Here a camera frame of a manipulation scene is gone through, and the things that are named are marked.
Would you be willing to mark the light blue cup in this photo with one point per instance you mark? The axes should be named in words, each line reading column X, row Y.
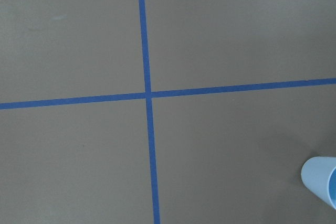
column 318, row 175

